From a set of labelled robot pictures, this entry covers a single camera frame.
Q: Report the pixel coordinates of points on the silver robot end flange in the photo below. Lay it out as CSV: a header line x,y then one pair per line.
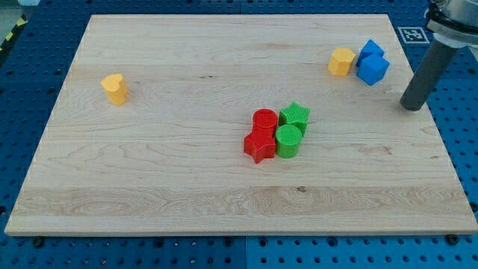
x,y
454,22

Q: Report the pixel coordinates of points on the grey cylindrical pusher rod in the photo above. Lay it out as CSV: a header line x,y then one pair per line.
x,y
426,76

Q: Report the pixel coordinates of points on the yellow hexagon block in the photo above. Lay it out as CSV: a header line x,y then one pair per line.
x,y
341,61

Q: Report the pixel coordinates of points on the green star block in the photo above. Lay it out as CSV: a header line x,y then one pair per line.
x,y
295,115

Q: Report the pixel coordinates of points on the red star block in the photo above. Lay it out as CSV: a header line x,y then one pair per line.
x,y
260,144

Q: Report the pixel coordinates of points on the fiducial marker tag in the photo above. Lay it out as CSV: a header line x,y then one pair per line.
x,y
413,35

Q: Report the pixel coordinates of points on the blue block behind cube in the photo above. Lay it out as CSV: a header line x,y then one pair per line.
x,y
370,48

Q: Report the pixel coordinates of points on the green cylinder block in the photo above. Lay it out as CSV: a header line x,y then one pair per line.
x,y
288,139

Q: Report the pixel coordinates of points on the black bolt front right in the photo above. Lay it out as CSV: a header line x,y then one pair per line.
x,y
452,239

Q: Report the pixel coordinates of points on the black bolt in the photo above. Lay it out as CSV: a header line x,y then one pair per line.
x,y
37,242
452,239

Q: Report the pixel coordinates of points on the red cylinder block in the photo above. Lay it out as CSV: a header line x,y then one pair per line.
x,y
264,122

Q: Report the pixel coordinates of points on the wooden board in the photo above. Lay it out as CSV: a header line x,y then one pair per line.
x,y
170,160

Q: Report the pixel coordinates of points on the yellow heart block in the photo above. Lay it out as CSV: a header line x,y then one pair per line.
x,y
115,88

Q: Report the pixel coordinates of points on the black bolt front left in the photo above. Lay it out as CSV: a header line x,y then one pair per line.
x,y
37,242

